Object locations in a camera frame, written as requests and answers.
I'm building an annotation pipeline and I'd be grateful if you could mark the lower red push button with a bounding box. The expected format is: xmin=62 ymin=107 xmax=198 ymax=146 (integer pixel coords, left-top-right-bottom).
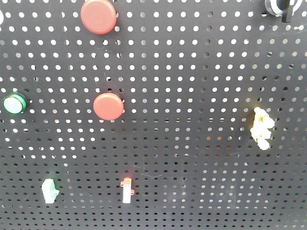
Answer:
xmin=93 ymin=92 xmax=124 ymax=120

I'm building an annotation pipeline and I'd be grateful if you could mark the green illuminated push button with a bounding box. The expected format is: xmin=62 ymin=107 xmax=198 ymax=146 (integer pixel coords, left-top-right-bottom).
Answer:
xmin=3 ymin=93 xmax=27 ymax=115

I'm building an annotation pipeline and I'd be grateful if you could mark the black rotary selector switch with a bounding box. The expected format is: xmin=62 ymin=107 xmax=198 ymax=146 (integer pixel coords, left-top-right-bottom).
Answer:
xmin=264 ymin=0 xmax=303 ymax=23

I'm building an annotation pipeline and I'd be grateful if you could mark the black perforated pegboard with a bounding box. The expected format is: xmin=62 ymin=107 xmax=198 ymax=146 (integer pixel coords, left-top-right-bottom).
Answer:
xmin=0 ymin=0 xmax=307 ymax=230

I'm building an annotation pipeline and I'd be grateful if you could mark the large upper red button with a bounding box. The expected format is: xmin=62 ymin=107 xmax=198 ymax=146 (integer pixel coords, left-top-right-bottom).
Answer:
xmin=80 ymin=0 xmax=117 ymax=35

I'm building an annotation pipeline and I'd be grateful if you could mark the red white contact block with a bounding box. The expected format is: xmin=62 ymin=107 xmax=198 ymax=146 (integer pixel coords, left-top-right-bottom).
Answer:
xmin=120 ymin=177 xmax=134 ymax=204

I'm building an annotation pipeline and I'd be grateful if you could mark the green white contact block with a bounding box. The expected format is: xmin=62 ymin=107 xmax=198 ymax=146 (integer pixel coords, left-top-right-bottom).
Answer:
xmin=41 ymin=179 xmax=59 ymax=204

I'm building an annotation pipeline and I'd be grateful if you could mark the yellow white contact block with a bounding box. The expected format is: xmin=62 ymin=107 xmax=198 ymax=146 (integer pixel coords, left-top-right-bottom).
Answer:
xmin=250 ymin=107 xmax=275 ymax=150

